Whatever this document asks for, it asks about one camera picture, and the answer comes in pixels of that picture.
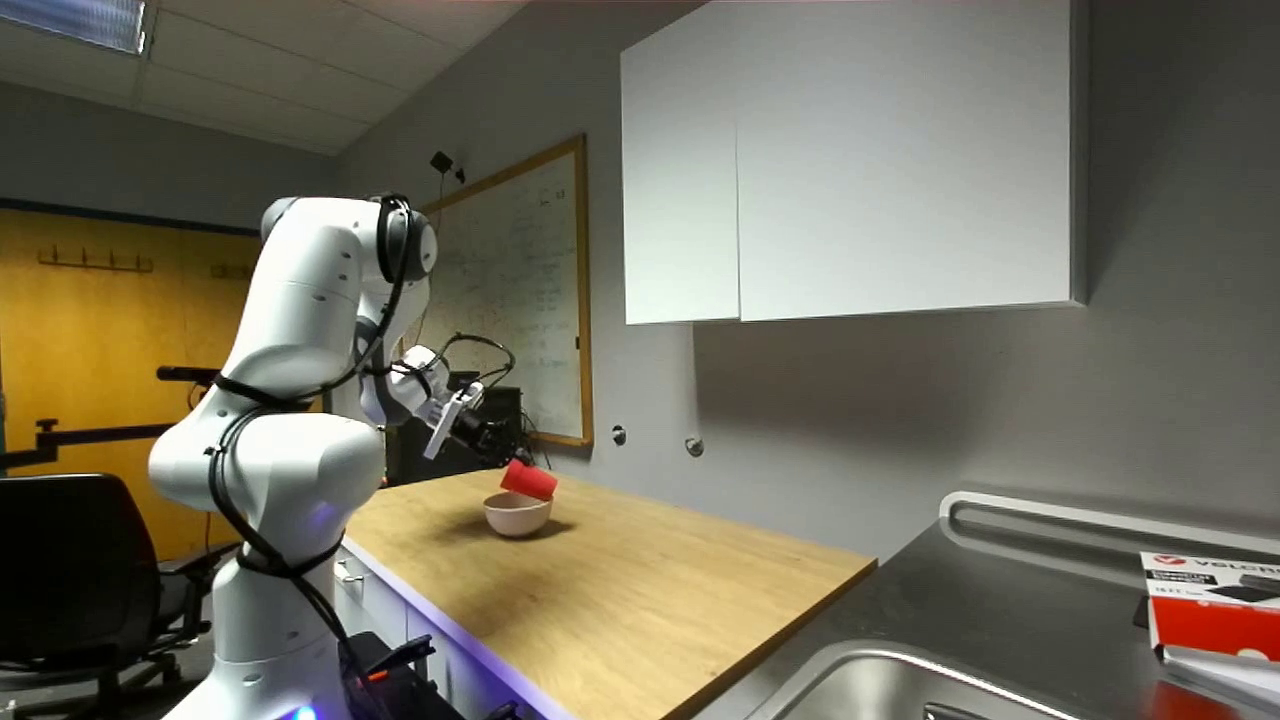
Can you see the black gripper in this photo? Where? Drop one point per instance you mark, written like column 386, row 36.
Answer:
column 476, row 427

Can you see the red plastic cup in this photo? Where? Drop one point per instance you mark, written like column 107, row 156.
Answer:
column 528, row 482

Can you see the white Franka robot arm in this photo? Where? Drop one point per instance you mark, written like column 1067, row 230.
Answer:
column 294, row 333

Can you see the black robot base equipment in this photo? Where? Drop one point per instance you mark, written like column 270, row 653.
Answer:
column 395, row 682

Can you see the white ceramic bowl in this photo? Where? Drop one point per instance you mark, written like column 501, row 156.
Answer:
column 513, row 518

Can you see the black box on counter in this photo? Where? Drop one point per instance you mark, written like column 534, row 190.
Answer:
column 415, row 455

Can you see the wood framed whiteboard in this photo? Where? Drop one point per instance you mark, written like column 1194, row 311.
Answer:
column 521, row 294

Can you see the black office chair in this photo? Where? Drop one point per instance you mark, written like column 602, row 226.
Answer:
column 80, row 574

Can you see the stainless steel sink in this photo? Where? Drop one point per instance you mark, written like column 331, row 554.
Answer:
column 921, row 687

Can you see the ceiling light panel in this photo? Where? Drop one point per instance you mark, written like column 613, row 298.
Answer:
column 72, row 23

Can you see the red and white box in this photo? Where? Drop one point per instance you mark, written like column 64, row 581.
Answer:
column 1214, row 620

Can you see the round metal wall knob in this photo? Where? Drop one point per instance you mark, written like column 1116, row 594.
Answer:
column 619, row 432
column 695, row 447

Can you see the small black wall device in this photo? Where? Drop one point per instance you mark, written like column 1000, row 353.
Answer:
column 444, row 166

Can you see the yellow wall panel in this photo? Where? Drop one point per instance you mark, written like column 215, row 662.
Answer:
column 107, row 347

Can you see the white wall cabinet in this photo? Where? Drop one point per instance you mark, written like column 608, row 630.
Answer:
column 855, row 161

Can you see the wall coat hook rail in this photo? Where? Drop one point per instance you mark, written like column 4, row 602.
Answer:
column 93, row 261

